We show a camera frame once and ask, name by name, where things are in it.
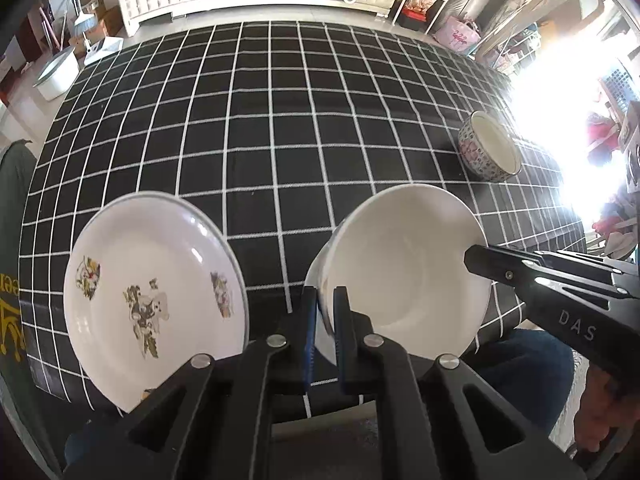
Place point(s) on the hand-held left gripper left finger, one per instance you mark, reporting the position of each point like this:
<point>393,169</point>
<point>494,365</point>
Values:
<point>311,330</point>

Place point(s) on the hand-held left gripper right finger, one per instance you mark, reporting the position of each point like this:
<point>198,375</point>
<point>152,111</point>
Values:
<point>342,332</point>

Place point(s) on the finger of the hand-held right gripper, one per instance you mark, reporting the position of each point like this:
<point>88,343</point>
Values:
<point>500,265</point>

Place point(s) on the large white bowl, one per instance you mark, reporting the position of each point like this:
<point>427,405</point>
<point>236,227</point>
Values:
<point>410,270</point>

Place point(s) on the white plate with floral print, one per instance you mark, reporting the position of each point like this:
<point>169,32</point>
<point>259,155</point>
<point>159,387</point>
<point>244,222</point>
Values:
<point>150,250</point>

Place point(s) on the person's right hand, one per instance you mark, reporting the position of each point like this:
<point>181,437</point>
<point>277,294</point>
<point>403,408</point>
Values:
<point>595,410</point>

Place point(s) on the person's right leg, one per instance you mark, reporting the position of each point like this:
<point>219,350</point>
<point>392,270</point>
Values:
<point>525,380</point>

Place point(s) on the person's leg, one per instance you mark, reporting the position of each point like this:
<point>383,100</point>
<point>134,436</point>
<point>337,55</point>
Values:
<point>80,445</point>
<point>525,380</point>

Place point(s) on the patterned small bowl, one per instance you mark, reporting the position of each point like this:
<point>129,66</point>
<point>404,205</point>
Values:
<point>492,145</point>

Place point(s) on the red cloth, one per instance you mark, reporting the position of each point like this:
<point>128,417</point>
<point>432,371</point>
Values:
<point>602,137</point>

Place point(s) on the black checkered tablecloth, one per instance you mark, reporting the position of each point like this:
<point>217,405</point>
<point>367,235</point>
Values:
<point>280,125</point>

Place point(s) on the pink bag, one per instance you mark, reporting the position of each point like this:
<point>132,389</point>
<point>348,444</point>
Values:
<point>457,35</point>

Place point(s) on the person's left leg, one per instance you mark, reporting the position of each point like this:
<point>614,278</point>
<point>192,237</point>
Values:
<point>80,445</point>

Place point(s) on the chair with green printed cover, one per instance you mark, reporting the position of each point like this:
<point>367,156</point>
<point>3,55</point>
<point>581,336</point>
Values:
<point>12,260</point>

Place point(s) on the white plastic basin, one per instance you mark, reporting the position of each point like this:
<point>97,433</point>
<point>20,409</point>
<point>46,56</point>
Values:
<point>55,75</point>

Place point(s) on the cardboard box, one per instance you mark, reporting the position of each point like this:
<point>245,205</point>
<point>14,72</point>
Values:
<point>110,22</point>

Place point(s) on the white desk lamp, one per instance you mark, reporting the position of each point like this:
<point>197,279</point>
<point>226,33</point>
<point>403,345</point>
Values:
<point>87,35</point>

